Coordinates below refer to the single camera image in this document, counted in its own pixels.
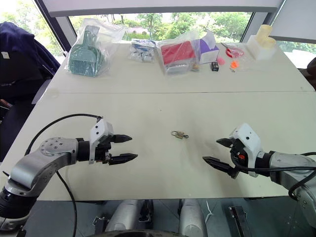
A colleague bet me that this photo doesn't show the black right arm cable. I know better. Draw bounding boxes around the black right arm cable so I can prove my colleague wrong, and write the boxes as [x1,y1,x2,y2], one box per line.
[234,152,316,201]

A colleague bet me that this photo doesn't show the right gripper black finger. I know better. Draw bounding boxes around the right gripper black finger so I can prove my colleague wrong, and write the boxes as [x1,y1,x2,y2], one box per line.
[202,156,235,177]
[216,138,234,149]

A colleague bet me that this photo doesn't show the white block with cream cylinders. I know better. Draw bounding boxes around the white block with cream cylinders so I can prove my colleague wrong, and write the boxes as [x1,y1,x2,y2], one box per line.
[247,24,277,61]

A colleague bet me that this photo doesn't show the black bracket under table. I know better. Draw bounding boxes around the black bracket under table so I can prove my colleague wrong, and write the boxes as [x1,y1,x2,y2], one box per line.
[228,205,248,237]

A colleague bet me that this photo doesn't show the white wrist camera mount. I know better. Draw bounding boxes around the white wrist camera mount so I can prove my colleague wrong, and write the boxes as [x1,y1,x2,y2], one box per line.
[229,123,264,177]
[88,120,115,165]

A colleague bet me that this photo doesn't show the silver rounded robot leg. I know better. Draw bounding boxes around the silver rounded robot leg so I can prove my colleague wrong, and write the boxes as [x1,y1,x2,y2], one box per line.
[105,199,154,233]
[178,198,207,237]

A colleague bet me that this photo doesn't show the plastic bag of small parts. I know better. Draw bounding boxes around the plastic bag of small parts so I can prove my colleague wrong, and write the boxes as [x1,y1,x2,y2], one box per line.
[127,39,157,64]

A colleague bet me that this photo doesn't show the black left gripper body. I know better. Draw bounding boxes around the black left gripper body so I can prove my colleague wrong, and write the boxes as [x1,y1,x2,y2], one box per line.
[94,134,117,165]

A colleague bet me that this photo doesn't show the brown rounded object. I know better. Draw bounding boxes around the brown rounded object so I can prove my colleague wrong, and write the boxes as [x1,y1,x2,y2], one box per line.
[306,57,316,91]

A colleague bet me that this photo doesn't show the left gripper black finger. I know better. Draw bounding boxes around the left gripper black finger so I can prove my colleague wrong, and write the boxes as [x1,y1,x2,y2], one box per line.
[112,134,133,145]
[108,153,138,166]

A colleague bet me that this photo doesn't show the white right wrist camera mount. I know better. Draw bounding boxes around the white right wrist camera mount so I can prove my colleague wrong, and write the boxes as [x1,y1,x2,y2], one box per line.
[229,123,264,177]

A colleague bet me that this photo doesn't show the dark office chair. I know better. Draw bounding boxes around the dark office chair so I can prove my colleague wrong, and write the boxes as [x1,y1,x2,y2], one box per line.
[0,79,52,162]

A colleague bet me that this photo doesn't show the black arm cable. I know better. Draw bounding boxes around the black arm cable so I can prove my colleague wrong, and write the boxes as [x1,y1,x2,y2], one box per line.
[234,152,316,201]
[24,113,104,237]

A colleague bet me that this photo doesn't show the dark blue jacket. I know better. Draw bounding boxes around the dark blue jacket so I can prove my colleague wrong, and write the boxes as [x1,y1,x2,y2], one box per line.
[0,21,61,104]

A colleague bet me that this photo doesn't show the teal dustpan in plastic bag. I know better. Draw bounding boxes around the teal dustpan in plastic bag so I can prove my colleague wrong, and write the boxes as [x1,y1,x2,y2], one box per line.
[64,18,127,78]

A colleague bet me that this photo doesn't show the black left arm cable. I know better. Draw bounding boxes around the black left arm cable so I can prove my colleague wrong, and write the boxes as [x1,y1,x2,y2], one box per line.
[24,113,104,237]

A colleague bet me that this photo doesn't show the purple and white carton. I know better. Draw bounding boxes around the purple and white carton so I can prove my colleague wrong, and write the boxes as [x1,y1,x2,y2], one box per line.
[198,34,220,66]

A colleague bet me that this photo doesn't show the red box in plastic bag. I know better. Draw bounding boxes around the red box in plastic bag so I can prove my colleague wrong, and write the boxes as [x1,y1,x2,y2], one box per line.
[157,33,201,76]

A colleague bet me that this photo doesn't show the small brass padlock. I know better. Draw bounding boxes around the small brass padlock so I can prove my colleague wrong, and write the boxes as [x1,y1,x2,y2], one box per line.
[170,130,186,140]

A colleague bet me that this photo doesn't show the red scissors in clear bag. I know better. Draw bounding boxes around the red scissors in clear bag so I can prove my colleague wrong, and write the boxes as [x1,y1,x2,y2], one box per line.
[221,42,245,59]

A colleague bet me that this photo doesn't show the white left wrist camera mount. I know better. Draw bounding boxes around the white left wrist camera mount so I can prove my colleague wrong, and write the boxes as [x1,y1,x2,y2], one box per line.
[88,120,115,165]

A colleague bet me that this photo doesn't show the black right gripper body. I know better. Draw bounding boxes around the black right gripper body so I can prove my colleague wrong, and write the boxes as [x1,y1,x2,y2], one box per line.
[229,138,248,180]

